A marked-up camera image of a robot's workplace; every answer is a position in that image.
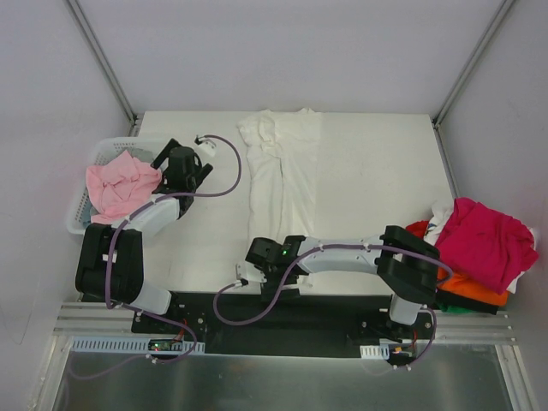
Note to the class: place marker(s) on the right aluminium frame post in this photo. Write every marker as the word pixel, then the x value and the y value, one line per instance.
pixel 480 49

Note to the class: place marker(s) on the green t shirt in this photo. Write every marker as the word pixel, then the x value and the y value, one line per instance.
pixel 447 308

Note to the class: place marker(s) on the left aluminium frame post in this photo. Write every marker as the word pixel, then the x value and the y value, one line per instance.
pixel 100 57

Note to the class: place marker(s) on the left white cable duct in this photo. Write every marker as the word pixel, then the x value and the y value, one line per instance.
pixel 135 345

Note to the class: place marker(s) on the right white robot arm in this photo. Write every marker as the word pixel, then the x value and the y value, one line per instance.
pixel 405 263

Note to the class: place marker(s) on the orange t shirt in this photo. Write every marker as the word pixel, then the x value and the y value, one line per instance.
pixel 464 286

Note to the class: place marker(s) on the red t shirt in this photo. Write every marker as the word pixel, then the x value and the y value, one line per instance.
pixel 422 229

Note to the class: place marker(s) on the pink t shirt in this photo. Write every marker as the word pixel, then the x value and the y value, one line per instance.
pixel 120 188

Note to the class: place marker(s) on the white floral t shirt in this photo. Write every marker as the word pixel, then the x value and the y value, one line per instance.
pixel 282 157

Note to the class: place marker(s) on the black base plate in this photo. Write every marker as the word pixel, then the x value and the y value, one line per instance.
pixel 329 326

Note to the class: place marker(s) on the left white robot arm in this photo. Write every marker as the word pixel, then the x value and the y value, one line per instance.
pixel 111 263

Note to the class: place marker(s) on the aluminium frame post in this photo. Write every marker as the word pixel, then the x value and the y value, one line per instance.
pixel 480 49
pixel 100 57

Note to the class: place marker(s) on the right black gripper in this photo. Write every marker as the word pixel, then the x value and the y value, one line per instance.
pixel 282 290

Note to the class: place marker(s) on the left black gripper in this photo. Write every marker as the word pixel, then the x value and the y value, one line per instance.
pixel 167 187

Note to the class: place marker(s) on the right white cable duct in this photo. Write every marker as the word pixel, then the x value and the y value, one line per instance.
pixel 375 352

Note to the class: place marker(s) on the white plastic laundry basket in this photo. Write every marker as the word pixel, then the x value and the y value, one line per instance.
pixel 119 179

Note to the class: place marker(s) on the white folded t shirt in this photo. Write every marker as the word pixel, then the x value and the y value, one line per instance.
pixel 441 213

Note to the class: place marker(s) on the black t shirt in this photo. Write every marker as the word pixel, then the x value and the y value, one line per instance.
pixel 457 300

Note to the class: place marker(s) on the magenta t shirt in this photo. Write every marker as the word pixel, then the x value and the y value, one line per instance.
pixel 486 245

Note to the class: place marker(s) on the aluminium rail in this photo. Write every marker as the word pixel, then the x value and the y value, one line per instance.
pixel 92 317

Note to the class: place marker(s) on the white cable duct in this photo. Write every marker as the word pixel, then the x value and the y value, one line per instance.
pixel 135 345
pixel 375 352

